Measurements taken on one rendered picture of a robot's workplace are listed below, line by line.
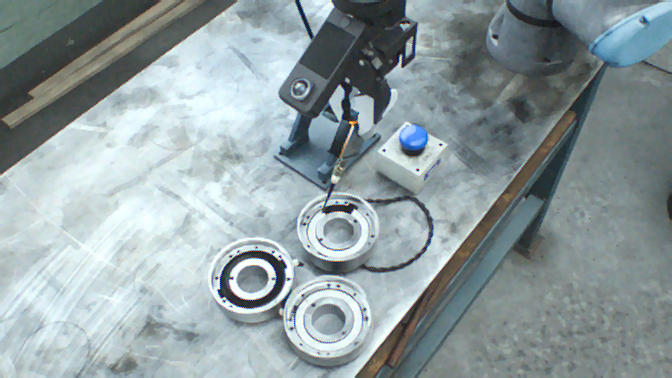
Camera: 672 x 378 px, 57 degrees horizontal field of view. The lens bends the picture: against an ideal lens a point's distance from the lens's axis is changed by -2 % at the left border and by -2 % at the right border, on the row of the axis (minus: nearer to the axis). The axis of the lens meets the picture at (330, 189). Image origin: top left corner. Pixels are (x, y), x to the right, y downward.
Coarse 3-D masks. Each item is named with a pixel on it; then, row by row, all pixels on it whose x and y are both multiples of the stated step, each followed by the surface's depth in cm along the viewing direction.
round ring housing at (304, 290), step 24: (312, 288) 77; (336, 288) 77; (360, 288) 75; (288, 312) 75; (312, 312) 75; (336, 312) 77; (288, 336) 72; (312, 336) 73; (336, 336) 73; (360, 336) 73; (312, 360) 72; (336, 360) 71
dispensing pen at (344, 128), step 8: (344, 120) 76; (352, 120) 78; (344, 128) 77; (336, 136) 77; (344, 136) 77; (336, 144) 78; (336, 152) 78; (344, 160) 79; (336, 168) 80; (344, 168) 80; (336, 176) 80
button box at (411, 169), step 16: (400, 128) 90; (384, 144) 88; (400, 144) 88; (432, 144) 88; (384, 160) 88; (400, 160) 86; (416, 160) 86; (432, 160) 86; (400, 176) 88; (416, 176) 85; (432, 176) 90; (416, 192) 88
